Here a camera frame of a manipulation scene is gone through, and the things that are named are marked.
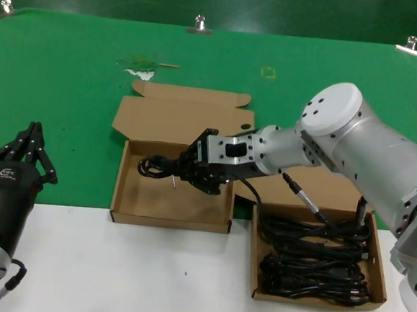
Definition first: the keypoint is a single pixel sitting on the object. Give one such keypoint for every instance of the thin wooden stick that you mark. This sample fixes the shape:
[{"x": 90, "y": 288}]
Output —
[{"x": 169, "y": 65}]

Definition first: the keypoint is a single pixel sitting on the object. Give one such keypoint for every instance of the thin metal pin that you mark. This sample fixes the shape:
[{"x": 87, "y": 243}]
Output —
[{"x": 173, "y": 183}]

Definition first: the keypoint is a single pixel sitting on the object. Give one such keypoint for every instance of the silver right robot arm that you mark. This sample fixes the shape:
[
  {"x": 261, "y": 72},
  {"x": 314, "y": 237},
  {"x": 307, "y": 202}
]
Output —
[{"x": 368, "y": 150}]

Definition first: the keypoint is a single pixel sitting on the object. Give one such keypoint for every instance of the silver binder clip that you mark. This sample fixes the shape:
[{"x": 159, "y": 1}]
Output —
[
  {"x": 200, "y": 27},
  {"x": 410, "y": 47},
  {"x": 6, "y": 7}
]

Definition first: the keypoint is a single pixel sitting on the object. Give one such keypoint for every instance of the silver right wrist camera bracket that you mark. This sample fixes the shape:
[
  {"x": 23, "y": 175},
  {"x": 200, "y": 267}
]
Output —
[{"x": 238, "y": 149}]

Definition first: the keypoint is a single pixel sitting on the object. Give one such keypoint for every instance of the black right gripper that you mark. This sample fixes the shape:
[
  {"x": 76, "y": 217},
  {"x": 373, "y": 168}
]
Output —
[{"x": 243, "y": 171}]

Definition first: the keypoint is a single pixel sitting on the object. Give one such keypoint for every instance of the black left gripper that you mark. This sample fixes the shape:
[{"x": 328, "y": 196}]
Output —
[{"x": 10, "y": 202}]

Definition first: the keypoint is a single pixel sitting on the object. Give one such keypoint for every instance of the green table mat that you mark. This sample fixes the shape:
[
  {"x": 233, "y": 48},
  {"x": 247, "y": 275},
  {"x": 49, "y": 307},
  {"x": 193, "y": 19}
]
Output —
[{"x": 55, "y": 79}]

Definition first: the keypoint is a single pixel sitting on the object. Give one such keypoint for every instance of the cardboard box with round hole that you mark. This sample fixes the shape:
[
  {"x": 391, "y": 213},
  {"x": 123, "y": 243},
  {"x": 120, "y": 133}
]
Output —
[{"x": 175, "y": 117}]

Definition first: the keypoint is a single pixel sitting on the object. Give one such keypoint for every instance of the cardboard box without hole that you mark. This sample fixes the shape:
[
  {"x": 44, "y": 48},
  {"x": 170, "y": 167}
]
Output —
[{"x": 299, "y": 195}]

